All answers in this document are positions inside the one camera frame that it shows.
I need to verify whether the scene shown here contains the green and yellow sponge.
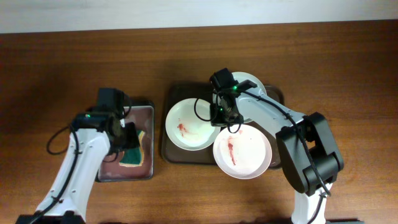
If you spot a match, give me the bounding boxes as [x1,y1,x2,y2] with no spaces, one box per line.
[119,130,145,167]

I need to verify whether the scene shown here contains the pinkish white plate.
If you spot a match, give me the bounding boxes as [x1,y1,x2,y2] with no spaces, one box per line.
[213,124,272,180]

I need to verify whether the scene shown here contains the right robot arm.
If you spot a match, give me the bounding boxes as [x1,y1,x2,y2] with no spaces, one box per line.
[210,68,344,223]

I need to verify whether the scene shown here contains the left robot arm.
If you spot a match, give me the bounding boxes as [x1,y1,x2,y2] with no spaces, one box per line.
[16,88,140,224]

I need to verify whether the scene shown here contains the metal baking tray with water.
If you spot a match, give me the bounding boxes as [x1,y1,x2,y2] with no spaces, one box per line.
[96,100,155,182]

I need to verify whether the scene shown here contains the brown plastic serving tray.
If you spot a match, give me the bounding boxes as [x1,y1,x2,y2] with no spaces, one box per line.
[160,82,282,170]

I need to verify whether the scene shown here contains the pale green plate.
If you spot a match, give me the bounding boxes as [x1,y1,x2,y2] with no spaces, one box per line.
[212,72,267,124]

